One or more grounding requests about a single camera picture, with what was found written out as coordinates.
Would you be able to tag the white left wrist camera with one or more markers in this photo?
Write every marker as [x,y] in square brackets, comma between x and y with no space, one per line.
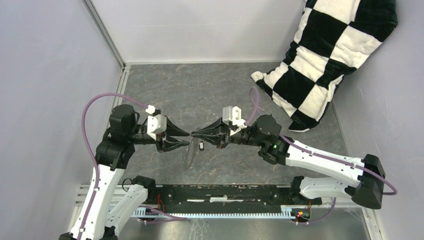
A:
[156,125]

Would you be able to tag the black and white checkered blanket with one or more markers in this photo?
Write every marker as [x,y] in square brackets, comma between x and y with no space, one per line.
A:
[334,39]

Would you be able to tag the aluminium frame rail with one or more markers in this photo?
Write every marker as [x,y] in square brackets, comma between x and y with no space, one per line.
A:
[271,194]

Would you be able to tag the large metal keyring plate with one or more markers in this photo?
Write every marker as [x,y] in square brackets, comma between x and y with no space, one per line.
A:
[191,153]

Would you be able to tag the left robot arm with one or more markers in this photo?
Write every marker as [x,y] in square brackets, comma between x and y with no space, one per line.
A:
[96,220]

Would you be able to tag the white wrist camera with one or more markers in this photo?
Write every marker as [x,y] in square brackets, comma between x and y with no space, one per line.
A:
[156,125]
[232,116]

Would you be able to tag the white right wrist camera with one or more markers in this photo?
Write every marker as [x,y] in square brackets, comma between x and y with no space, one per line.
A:
[232,116]

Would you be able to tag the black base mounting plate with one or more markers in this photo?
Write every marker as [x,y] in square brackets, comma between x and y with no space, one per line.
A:
[225,207]

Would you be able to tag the white slotted cable duct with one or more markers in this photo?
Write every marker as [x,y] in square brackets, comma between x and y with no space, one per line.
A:
[284,213]

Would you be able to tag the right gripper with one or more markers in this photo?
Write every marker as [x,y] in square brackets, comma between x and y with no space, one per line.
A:
[218,127]

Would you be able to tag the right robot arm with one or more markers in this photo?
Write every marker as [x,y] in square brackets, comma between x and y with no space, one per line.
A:
[359,179]

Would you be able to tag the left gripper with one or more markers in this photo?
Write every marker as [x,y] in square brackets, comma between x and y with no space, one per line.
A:
[163,142]

